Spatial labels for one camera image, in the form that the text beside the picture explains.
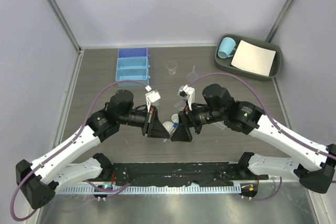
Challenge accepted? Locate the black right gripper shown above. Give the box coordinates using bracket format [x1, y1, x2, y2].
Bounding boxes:
[171, 99, 226, 142]

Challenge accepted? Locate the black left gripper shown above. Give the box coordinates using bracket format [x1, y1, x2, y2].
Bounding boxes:
[118, 105, 170, 138]

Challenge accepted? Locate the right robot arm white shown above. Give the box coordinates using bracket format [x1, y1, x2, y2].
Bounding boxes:
[171, 84, 335, 194]

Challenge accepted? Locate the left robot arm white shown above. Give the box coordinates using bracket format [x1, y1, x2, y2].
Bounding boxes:
[15, 89, 170, 210]

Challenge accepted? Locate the white ceramic crucible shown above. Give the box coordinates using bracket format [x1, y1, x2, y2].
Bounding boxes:
[171, 114, 179, 123]

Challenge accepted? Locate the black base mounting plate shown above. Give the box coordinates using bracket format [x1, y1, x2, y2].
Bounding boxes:
[81, 161, 270, 187]

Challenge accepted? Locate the translucent plastic funnel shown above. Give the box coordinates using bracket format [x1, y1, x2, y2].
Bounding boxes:
[186, 66, 198, 82]

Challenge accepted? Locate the clear glass beaker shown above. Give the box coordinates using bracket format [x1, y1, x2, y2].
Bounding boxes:
[166, 61, 177, 76]

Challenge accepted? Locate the blue three-compartment organizer bin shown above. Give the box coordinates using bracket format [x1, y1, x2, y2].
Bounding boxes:
[115, 47, 150, 86]

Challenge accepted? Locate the dark green plastic tray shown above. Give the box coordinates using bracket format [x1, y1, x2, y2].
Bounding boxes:
[214, 34, 283, 81]

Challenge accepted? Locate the light blue mug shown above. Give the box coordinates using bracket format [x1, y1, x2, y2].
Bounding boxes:
[217, 37, 236, 59]

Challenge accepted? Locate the white paper sheet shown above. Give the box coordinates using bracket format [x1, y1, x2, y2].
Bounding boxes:
[231, 40, 276, 76]

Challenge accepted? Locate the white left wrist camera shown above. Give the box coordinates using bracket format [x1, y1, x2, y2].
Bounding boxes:
[145, 85, 161, 112]

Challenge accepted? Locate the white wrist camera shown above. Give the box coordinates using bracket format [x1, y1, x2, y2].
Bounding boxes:
[145, 85, 161, 112]
[177, 85, 195, 110]

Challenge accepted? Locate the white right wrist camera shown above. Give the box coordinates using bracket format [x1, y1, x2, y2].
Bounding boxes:
[177, 85, 195, 110]

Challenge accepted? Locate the white slotted cable duct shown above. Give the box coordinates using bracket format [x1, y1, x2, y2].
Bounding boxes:
[57, 183, 241, 195]

